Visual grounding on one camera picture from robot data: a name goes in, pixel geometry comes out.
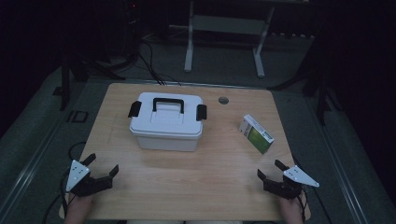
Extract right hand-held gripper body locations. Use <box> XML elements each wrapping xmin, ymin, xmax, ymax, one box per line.
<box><xmin>262</xmin><ymin>164</ymin><xmax>320</xmax><ymax>201</ymax></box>

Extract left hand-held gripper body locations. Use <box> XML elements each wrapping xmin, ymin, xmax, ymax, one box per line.
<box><xmin>65</xmin><ymin>160</ymin><xmax>113</xmax><ymax>198</ymax></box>

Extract green and white carton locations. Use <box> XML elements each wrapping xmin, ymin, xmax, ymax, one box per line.
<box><xmin>238</xmin><ymin>114</ymin><xmax>276</xmax><ymax>156</ymax></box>

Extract white storage box black handle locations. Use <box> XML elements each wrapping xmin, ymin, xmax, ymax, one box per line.
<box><xmin>127</xmin><ymin>91</ymin><xmax>208</xmax><ymax>153</ymax></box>

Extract person's right hand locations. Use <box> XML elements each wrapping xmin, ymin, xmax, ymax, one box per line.
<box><xmin>277</xmin><ymin>193</ymin><xmax>305</xmax><ymax>224</ymax></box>

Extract person's left hand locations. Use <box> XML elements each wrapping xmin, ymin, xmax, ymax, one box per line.
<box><xmin>64</xmin><ymin>193</ymin><xmax>95</xmax><ymax>224</ymax></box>

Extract black stand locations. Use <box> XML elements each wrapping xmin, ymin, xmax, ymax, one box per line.
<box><xmin>52</xmin><ymin>36</ymin><xmax>138</xmax><ymax>112</ymax></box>
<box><xmin>267</xmin><ymin>36</ymin><xmax>344</xmax><ymax>127</ymax></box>

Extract white metal stand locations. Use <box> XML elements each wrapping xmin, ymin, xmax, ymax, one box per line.
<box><xmin>183</xmin><ymin>0</ymin><xmax>276</xmax><ymax>79</ymax></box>

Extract dark device with red light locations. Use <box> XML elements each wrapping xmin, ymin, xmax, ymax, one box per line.
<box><xmin>122</xmin><ymin>0</ymin><xmax>143</xmax><ymax>29</ymax></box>

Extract left hand-held gripper cable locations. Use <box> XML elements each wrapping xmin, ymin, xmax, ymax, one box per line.
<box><xmin>41</xmin><ymin>169</ymin><xmax>78</xmax><ymax>224</ymax></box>

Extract hand-held gripper cable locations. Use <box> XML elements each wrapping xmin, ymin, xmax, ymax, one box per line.
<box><xmin>297</xmin><ymin>186</ymin><xmax>332</xmax><ymax>224</ymax></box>
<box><xmin>41</xmin><ymin>169</ymin><xmax>78</xmax><ymax>224</ymax></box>

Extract right hand-held gripper cable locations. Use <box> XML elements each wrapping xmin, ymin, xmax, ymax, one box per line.
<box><xmin>297</xmin><ymin>186</ymin><xmax>332</xmax><ymax>224</ymax></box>

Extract black floor cables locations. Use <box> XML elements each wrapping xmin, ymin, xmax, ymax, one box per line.
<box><xmin>136</xmin><ymin>38</ymin><xmax>182</xmax><ymax>87</ymax></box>

